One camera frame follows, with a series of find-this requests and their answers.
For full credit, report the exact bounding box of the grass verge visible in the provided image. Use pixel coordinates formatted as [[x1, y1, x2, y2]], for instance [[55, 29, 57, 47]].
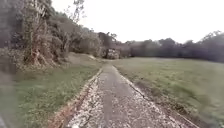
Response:
[[0, 52, 104, 128]]

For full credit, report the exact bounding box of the pale path edge kerb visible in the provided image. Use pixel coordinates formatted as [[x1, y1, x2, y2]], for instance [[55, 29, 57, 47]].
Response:
[[112, 64, 200, 128], [47, 68, 104, 128]]

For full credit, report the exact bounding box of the wide grass field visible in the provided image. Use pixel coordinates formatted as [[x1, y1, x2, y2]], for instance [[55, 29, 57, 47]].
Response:
[[111, 56, 224, 128]]

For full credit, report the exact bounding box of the grey gravel path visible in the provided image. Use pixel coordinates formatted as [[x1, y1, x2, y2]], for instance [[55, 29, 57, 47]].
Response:
[[64, 62, 194, 128]]

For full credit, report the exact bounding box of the wood of trees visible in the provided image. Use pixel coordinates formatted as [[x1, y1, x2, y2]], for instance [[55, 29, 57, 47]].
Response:
[[0, 0, 122, 68]]

